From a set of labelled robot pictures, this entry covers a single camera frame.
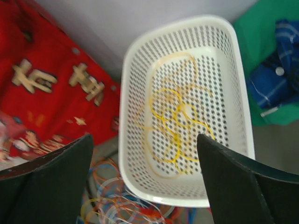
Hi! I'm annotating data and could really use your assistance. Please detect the centre white perforated basket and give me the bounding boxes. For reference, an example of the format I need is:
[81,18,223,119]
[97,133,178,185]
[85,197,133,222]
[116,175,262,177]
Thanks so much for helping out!
[119,15,255,207]

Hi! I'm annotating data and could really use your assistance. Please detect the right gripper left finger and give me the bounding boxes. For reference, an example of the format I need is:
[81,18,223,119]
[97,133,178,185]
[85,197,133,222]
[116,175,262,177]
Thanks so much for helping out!
[0,134,93,224]

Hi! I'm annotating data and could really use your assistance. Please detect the white thin cable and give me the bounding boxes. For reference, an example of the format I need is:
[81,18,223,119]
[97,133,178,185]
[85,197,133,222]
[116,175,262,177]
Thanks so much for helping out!
[95,177,176,224]

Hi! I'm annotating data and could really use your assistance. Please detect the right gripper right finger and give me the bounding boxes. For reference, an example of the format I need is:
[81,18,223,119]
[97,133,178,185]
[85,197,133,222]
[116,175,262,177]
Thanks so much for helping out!
[197,134,299,224]

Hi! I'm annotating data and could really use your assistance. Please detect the green cloth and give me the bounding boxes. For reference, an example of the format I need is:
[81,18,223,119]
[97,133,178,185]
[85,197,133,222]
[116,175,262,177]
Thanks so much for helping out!
[233,0,299,126]

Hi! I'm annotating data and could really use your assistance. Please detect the blue plaid shirt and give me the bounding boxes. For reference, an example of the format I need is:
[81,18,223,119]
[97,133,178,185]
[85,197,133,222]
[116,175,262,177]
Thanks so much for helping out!
[247,19,299,109]

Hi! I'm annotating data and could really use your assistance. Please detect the red printed pillow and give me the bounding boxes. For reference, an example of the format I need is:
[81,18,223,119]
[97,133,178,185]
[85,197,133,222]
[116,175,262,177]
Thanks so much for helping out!
[0,0,120,170]

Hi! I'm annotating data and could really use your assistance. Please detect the thin orange cable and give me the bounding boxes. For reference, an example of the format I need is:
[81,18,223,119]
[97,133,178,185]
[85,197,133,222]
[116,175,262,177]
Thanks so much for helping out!
[144,52,213,179]

